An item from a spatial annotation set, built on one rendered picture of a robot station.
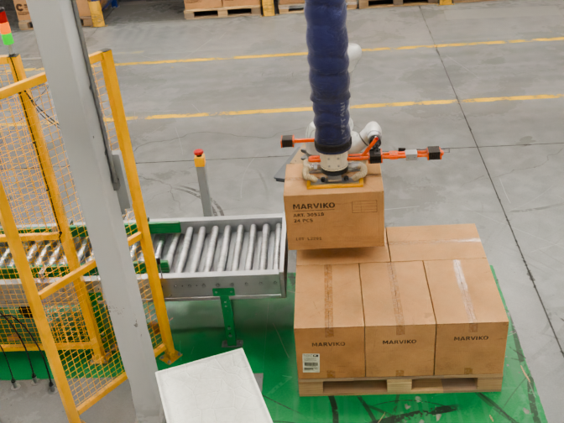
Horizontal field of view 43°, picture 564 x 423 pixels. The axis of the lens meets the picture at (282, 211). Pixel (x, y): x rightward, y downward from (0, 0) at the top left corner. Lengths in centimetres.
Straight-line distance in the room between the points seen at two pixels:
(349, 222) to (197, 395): 170
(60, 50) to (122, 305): 133
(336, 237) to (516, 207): 220
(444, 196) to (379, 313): 232
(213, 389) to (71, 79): 143
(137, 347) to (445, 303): 175
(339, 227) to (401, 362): 89
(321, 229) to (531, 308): 162
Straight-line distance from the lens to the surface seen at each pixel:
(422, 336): 414
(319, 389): 439
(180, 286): 453
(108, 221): 340
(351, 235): 440
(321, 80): 402
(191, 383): 316
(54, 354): 414
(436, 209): 609
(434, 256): 460
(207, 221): 499
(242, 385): 311
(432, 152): 433
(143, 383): 405
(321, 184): 429
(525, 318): 505
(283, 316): 498
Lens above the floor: 323
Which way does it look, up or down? 32 degrees down
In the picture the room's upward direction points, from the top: 5 degrees counter-clockwise
